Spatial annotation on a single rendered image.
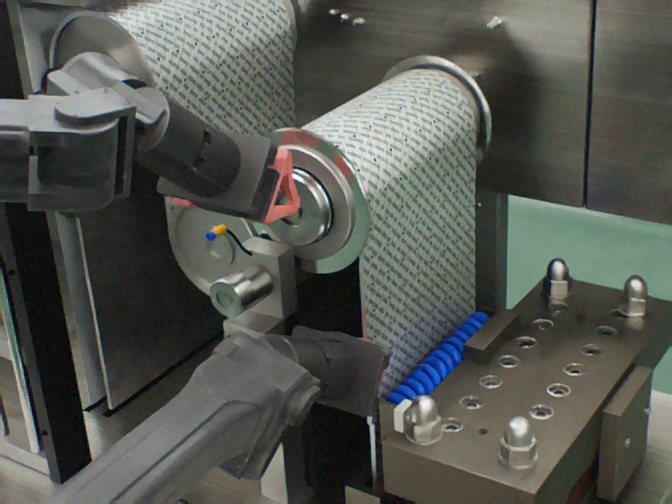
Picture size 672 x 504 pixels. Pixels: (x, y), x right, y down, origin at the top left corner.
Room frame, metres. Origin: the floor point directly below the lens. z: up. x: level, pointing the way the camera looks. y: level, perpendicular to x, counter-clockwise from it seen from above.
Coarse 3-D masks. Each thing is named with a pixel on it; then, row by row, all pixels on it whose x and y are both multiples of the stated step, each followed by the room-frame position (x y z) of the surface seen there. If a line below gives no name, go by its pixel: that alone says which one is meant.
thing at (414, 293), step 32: (416, 224) 1.01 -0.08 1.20; (448, 224) 1.07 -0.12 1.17; (384, 256) 0.96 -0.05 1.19; (416, 256) 1.01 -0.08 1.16; (448, 256) 1.06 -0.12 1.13; (384, 288) 0.95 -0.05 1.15; (416, 288) 1.01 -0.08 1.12; (448, 288) 1.06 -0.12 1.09; (384, 320) 0.95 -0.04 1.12; (416, 320) 1.00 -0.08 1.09; (448, 320) 1.06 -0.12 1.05; (416, 352) 1.00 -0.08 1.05; (384, 384) 0.95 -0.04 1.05
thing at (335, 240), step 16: (304, 160) 0.95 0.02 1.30; (320, 160) 0.94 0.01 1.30; (320, 176) 0.94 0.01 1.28; (336, 176) 0.93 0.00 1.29; (336, 192) 0.93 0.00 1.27; (336, 208) 0.93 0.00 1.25; (352, 208) 0.92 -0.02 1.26; (336, 224) 0.93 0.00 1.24; (352, 224) 0.92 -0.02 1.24; (320, 240) 0.94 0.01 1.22; (336, 240) 0.93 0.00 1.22; (304, 256) 0.95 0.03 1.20; (320, 256) 0.94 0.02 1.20
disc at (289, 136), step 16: (288, 128) 0.96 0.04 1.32; (288, 144) 0.96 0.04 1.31; (304, 144) 0.95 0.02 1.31; (320, 144) 0.94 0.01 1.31; (336, 160) 0.93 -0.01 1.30; (352, 176) 0.92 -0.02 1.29; (352, 192) 0.92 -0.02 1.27; (368, 208) 0.91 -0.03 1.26; (256, 224) 0.99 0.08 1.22; (368, 224) 0.91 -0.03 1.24; (272, 240) 0.98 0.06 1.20; (352, 240) 0.92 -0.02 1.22; (336, 256) 0.93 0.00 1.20; (352, 256) 0.92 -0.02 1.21; (320, 272) 0.95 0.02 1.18
